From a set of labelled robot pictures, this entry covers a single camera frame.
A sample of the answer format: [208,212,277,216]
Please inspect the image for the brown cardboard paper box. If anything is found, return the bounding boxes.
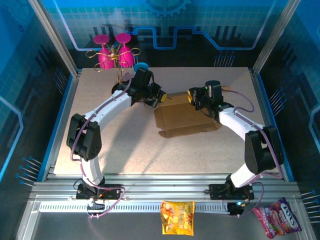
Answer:
[153,91,223,139]

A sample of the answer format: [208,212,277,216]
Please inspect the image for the blue plastic goblet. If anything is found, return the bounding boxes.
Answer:
[133,62,149,75]

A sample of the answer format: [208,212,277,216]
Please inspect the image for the pink plastic goblet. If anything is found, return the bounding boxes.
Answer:
[115,32,135,68]
[93,34,113,71]

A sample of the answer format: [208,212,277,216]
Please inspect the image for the black electronics module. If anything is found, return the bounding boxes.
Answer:
[227,201,245,217]

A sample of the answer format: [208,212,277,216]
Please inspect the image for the yellow snack bag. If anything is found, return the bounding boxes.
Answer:
[159,199,196,236]

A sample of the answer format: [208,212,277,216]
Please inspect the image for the purple candy bag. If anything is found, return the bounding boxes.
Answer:
[252,196,303,240]

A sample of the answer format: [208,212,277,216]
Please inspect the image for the gold wire glass rack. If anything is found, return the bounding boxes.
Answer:
[85,46,141,97]

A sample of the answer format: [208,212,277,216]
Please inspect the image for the aluminium frame side rail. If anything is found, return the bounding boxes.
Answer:
[249,68,296,182]
[41,71,83,182]

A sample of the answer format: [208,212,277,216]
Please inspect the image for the aluminium frame front rail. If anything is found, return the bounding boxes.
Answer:
[29,173,301,201]

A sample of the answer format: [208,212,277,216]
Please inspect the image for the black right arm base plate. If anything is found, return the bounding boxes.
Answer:
[208,183,255,201]

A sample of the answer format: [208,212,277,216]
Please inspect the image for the aluminium frame post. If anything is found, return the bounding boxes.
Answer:
[252,0,302,75]
[27,0,81,77]

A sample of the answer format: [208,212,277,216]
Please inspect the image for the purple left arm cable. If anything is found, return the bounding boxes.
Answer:
[70,72,133,221]

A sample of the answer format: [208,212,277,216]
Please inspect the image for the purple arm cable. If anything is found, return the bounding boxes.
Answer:
[70,72,133,221]
[221,88,286,218]

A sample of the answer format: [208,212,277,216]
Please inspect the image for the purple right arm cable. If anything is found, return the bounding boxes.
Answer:
[221,88,286,218]

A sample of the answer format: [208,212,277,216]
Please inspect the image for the white slotted cable duct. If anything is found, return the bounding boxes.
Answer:
[38,201,231,214]

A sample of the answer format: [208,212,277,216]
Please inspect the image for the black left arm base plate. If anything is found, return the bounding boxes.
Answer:
[74,183,126,201]

